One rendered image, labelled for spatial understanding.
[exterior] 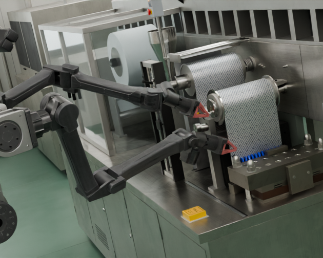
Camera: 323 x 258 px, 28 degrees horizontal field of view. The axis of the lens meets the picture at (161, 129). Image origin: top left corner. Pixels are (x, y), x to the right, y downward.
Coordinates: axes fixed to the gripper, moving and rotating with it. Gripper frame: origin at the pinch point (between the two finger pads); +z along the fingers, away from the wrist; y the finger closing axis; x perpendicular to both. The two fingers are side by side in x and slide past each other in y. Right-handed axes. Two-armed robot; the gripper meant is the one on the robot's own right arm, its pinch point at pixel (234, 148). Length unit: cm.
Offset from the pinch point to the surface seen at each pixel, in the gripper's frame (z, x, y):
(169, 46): -10, 35, -72
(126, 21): -25, 43, -103
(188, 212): -16.8, -26.9, 9.9
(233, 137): -2.2, 4.1, 0.3
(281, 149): 17.1, 5.0, 6.3
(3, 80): -5, -32, -556
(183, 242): -10.5, -41.1, 1.3
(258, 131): 8.3, 9.4, 0.2
